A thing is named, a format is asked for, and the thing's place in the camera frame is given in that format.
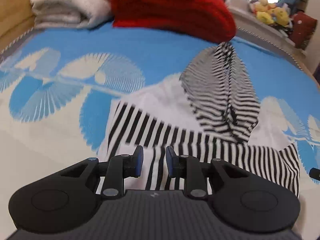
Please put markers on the dark red box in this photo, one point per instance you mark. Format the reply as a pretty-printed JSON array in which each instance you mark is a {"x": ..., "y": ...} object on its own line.
[{"x": 303, "y": 29}]

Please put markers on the wooden headboard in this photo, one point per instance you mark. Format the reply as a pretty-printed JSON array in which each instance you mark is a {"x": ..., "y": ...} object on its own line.
[{"x": 16, "y": 18}]

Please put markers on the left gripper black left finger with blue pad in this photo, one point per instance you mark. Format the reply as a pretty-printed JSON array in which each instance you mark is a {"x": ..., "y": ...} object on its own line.
[{"x": 89, "y": 172}]

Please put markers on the red knitted blanket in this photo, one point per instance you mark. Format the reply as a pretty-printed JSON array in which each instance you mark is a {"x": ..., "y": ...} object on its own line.
[{"x": 209, "y": 20}]

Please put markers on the yellow plush toys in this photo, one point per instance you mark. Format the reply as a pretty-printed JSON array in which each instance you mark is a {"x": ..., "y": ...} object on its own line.
[{"x": 271, "y": 14}]

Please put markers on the blue white patterned bedsheet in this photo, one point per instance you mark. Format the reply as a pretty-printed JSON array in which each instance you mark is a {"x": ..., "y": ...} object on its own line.
[{"x": 60, "y": 88}]

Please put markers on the black white striped garment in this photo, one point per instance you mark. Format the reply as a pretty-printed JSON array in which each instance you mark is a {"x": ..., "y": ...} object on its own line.
[{"x": 208, "y": 111}]

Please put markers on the beige folded blanket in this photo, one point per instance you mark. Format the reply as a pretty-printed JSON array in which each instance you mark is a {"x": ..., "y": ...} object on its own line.
[{"x": 79, "y": 14}]

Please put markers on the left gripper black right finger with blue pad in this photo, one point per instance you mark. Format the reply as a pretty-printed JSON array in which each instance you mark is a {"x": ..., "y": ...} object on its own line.
[{"x": 197, "y": 175}]

